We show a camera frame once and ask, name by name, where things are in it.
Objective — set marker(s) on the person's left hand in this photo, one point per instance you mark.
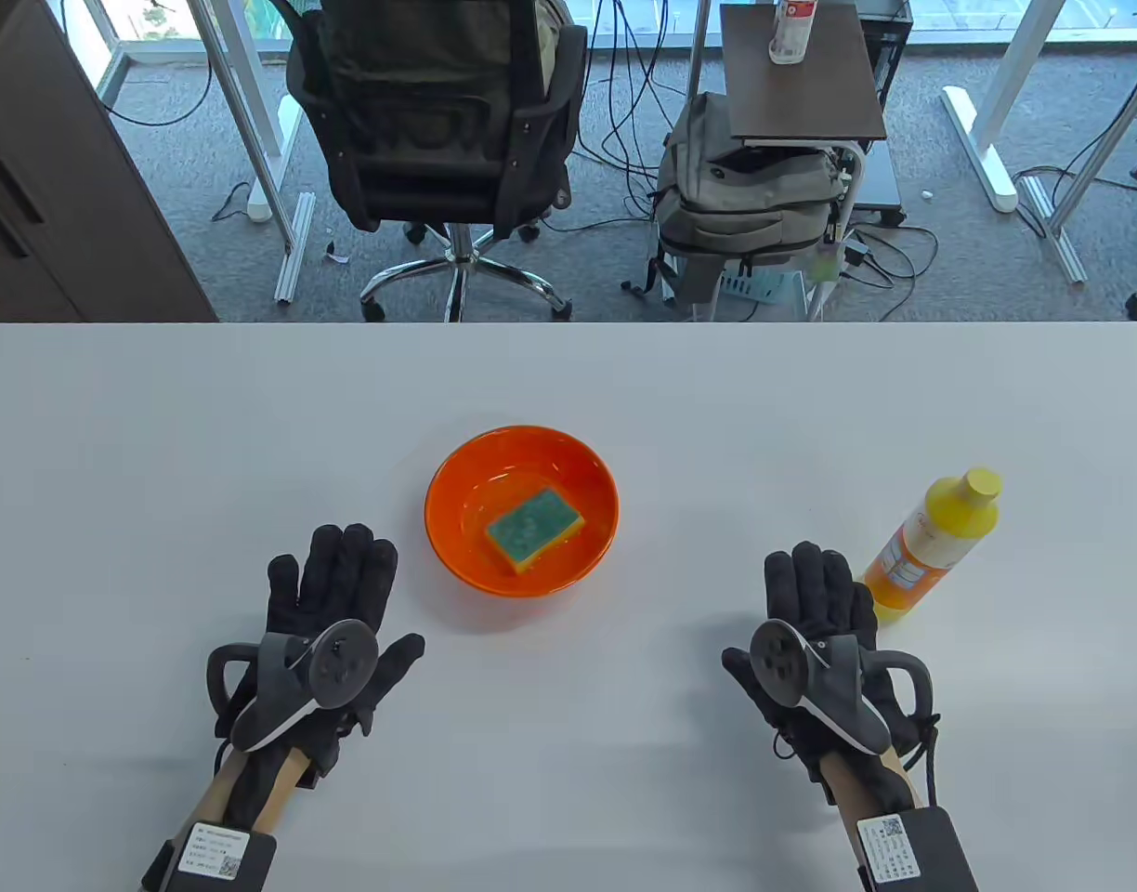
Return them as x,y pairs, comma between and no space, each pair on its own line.
346,567

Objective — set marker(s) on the person's right hand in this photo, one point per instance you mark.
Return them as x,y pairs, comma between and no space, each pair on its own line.
815,585

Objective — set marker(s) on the yellow dish soap bottle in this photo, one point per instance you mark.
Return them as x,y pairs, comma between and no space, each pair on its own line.
940,530

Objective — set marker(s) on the orange plastic bowl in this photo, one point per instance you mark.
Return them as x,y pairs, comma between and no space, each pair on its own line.
476,483

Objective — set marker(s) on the green yellow sponge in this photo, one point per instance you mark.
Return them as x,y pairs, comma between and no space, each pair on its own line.
531,525

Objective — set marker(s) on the person's left forearm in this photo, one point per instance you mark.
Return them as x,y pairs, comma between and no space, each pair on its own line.
217,790

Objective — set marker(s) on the person's right forearm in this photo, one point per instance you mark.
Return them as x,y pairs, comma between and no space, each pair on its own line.
844,782

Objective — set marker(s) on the grey right hand controller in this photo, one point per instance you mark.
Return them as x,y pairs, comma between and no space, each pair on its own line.
777,662

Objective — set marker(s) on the grey hand controller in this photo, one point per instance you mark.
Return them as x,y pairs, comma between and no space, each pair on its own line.
341,662
777,662

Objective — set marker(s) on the grey left hand controller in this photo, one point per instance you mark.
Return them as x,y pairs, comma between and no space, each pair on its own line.
341,662

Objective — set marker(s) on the black right wrist sensor box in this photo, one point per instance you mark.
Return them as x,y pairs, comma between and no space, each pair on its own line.
940,850

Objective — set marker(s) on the black wrist sensor box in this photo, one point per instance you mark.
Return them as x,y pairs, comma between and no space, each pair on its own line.
940,850
243,859

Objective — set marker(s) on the black left wrist sensor box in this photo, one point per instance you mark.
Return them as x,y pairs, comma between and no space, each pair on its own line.
243,859

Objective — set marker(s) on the grey backpack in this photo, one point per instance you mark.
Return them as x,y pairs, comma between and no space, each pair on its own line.
745,204

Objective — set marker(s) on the black cart base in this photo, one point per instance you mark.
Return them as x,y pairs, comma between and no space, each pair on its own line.
880,186

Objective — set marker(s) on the white desk leg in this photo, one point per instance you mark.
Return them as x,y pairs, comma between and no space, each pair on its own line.
982,139
271,158

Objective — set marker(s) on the black office chair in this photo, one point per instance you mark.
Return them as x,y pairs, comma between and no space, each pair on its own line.
438,158

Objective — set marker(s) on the dark brown cabinet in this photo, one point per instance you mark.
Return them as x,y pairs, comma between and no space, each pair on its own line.
67,186

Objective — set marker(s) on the dark brown side table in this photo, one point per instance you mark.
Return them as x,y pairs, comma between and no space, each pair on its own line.
810,102

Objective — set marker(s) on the black computer tower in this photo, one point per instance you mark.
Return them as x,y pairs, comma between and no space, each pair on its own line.
889,46

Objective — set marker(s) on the clear bottle red label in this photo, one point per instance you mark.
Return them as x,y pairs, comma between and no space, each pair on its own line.
791,42

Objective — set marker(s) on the white cart frame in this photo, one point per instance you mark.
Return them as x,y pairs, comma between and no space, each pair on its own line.
824,297

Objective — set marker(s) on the aluminium rail on floor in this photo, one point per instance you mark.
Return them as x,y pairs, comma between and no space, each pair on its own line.
294,246

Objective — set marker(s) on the aluminium frame leg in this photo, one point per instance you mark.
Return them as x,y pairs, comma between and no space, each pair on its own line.
1059,232

